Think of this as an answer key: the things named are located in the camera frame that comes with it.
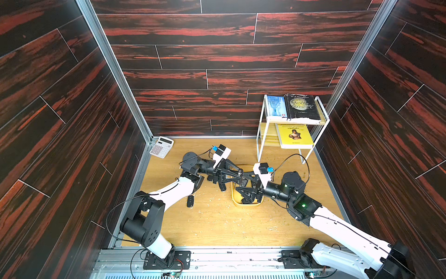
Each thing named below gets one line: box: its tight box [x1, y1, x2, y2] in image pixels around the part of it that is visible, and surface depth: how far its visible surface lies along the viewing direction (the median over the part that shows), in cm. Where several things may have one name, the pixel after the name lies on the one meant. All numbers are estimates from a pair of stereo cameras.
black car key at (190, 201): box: [186, 195, 194, 208], surface depth 92 cm
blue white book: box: [267, 95, 289, 120], surface depth 88 cm
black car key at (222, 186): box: [218, 183, 227, 192], surface depth 98 cm
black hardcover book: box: [283, 93, 322, 124], surface depth 88 cm
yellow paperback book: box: [277, 123, 315, 150], surface depth 97 cm
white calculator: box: [149, 136, 175, 159], surface depth 116 cm
